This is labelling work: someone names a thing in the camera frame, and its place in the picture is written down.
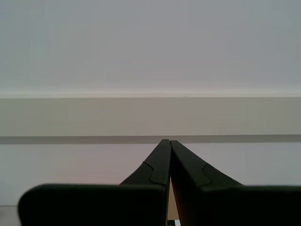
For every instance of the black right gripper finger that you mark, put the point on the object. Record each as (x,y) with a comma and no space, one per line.
(94,204)
(223,204)

